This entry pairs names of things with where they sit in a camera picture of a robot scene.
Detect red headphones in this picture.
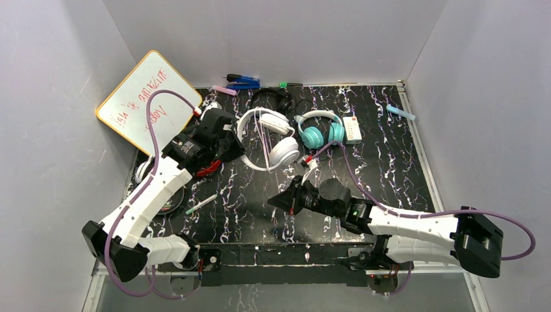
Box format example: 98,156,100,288
195,159,222,178

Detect small white labelled box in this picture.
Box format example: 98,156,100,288
342,116,363,144

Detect small black headphones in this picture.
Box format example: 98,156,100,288
250,88,314,118

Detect black and white headphones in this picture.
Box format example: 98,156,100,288
135,157,185,217

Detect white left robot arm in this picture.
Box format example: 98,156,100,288
82,108,244,282

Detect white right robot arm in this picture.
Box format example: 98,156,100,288
267,176,504,278

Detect teal headphones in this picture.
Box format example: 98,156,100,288
294,110,346,150

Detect pink marker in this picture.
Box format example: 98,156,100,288
211,84,237,96

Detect blue stapler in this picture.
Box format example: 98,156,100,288
225,73,261,90

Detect white green capped pen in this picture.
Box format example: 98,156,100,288
185,194,218,215

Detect green capped marker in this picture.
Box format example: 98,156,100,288
279,82,303,88

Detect yellow framed whiteboard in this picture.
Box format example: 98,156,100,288
96,50,203,155

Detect light blue marker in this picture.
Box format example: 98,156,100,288
386,105,416,121

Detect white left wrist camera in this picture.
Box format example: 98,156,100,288
203,101,222,111

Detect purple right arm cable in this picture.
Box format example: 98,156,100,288
301,140,537,261

